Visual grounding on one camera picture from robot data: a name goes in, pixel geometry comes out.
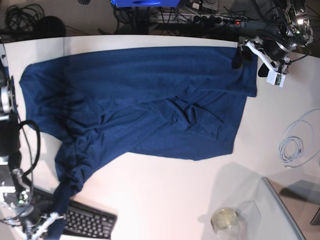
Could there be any white power strip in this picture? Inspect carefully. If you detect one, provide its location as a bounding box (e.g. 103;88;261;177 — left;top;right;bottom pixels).
150;12;248;28

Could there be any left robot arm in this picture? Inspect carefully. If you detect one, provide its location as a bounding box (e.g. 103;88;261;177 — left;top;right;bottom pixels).
232;0;314;78

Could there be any clear glass jar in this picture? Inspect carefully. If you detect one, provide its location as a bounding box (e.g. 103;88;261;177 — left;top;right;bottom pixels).
210;207;243;240

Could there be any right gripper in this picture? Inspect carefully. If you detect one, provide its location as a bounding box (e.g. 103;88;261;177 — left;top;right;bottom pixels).
19;202;52;230

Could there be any black computer keyboard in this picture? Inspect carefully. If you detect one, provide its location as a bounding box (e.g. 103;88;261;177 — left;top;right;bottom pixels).
30;187;118;240

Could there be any blue box with hole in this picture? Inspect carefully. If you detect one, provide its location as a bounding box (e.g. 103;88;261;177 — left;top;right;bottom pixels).
110;0;180;8

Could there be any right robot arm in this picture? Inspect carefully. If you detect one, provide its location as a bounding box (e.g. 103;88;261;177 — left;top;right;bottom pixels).
0;44;59;240

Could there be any dark blue t-shirt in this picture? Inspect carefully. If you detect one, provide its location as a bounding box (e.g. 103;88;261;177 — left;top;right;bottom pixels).
18;45;258;240

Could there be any coiled white cable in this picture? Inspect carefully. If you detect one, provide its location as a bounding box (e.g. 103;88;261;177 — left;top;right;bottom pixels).
278;108;320;169

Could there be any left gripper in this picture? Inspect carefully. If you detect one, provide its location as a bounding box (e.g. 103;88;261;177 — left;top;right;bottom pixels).
231;39;292;78

